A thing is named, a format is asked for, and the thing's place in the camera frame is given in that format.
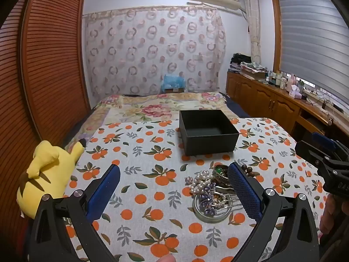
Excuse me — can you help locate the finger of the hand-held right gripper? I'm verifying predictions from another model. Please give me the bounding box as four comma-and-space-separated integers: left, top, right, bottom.
311, 131, 349, 159
294, 140, 332, 170

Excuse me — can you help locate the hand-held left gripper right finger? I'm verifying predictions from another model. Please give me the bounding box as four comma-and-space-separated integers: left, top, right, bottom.
227, 162, 320, 262

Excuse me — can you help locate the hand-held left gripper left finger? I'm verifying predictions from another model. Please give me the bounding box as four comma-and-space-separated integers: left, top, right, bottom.
27, 164, 122, 262

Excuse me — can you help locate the silver hairpin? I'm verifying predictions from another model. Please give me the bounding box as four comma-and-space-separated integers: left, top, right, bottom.
215, 186, 238, 210

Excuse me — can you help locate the wooden bead bracelet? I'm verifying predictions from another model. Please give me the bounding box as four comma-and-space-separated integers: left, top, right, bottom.
239, 164, 261, 179

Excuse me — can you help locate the pale green jade bangle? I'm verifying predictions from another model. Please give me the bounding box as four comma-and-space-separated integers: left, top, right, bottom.
213, 164, 232, 182

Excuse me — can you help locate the purple flower hair clip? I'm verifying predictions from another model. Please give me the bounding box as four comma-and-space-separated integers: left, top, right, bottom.
198, 184, 219, 216

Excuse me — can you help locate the pearl necklace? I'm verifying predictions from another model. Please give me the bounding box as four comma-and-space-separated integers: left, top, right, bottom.
189, 170, 216, 195

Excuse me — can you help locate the black box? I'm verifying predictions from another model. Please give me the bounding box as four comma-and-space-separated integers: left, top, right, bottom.
178, 110, 240, 156

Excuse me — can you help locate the person's right hand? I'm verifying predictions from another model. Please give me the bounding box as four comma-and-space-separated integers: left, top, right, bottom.
320, 195, 349, 236

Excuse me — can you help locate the orange-print tablecloth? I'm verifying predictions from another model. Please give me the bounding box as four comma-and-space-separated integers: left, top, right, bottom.
61, 117, 332, 262

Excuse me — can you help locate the pink tissue box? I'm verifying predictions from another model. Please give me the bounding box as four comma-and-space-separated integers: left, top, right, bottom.
289, 84, 303, 99

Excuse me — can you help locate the wooden cabinet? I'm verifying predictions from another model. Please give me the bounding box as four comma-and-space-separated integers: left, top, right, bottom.
226, 71, 349, 142

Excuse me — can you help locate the yellow plush toy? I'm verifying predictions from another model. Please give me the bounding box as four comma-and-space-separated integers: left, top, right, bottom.
16, 139, 87, 220

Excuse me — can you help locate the group of bottles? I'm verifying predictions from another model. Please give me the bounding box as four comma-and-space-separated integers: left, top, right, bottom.
266, 71, 298, 90

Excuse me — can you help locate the floral blanket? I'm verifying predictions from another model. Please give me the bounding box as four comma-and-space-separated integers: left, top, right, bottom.
64, 91, 232, 153

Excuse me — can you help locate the floral folded cloth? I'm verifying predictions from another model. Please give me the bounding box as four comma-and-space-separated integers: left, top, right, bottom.
240, 61, 269, 74

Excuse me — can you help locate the grey window blind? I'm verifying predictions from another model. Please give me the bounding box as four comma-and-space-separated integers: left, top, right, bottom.
275, 0, 349, 107

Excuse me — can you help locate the stack of dark clothes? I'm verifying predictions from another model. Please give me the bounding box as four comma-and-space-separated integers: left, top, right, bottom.
230, 52, 253, 73

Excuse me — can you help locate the blue plastic bag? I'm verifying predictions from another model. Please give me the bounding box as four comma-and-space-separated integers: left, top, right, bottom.
162, 74, 187, 90

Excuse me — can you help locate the tied lace curtain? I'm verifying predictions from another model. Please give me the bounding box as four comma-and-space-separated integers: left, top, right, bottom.
243, 0, 262, 64

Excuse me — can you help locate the wooden louvred wardrobe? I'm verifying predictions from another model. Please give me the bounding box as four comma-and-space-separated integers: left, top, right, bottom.
0, 0, 92, 262

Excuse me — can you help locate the tangle of cables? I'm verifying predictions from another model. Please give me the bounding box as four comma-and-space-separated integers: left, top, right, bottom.
308, 90, 342, 113

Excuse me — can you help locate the ring-patterned wall curtain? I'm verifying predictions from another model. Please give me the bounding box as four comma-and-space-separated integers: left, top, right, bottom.
82, 5, 227, 101

